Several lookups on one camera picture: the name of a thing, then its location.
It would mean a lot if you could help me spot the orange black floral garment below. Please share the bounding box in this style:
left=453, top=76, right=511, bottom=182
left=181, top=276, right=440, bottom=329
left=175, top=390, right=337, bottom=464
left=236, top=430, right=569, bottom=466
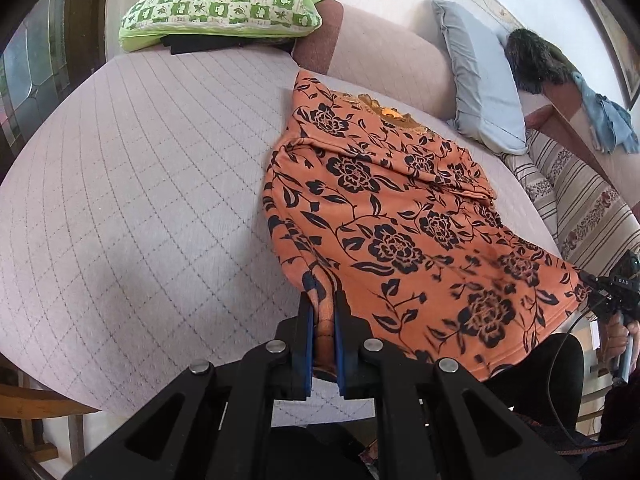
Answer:
left=262, top=70, right=588, bottom=380

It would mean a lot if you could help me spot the person right hand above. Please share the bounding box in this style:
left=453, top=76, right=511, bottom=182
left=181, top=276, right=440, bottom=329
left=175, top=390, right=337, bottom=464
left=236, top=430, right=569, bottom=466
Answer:
left=601, top=313, right=639, bottom=374

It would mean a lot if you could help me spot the striped floral pillow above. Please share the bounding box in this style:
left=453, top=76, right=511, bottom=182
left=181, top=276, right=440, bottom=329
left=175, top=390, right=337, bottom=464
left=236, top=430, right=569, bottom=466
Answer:
left=501, top=129, right=639, bottom=275

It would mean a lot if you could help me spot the person black trouser leg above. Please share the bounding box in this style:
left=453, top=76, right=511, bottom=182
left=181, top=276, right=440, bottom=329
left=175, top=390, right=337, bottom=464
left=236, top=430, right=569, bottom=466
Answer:
left=262, top=334, right=639, bottom=479

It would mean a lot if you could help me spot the light blue cloth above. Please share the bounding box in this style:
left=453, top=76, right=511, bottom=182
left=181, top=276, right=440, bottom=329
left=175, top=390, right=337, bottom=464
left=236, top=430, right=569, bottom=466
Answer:
left=572, top=70, right=639, bottom=154

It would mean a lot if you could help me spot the wooden chair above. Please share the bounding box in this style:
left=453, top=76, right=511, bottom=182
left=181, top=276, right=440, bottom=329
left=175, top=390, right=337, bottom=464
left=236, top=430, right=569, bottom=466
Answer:
left=1, top=356, right=96, bottom=466

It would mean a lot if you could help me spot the pink grid bed mattress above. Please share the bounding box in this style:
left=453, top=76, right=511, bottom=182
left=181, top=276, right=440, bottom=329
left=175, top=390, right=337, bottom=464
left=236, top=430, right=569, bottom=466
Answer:
left=0, top=44, right=564, bottom=426

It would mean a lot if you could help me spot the grey blue pillow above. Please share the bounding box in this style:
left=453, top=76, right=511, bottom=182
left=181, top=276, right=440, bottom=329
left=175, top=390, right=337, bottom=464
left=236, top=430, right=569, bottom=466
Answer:
left=432, top=0, right=527, bottom=155

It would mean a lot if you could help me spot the dark furry garment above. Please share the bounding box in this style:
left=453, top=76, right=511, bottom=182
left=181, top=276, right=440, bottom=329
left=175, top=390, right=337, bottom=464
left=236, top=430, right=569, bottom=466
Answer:
left=504, top=28, right=577, bottom=94

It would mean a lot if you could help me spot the pink maroon bed headboard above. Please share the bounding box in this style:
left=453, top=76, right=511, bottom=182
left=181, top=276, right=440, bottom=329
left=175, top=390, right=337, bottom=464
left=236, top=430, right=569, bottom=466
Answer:
left=293, top=0, right=639, bottom=214

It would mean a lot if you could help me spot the black folded cloth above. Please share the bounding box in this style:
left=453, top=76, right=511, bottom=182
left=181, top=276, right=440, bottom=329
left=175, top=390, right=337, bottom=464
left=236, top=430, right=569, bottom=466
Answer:
left=160, top=35, right=296, bottom=55

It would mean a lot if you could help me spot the wooden glass door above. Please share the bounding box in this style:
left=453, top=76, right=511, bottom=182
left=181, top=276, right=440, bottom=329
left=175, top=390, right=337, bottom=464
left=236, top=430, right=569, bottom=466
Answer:
left=1, top=0, right=106, bottom=174

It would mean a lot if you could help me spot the green white patterned pillow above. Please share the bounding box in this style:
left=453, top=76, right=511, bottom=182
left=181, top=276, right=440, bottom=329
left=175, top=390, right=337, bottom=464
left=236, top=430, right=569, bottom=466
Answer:
left=118, top=0, right=322, bottom=52

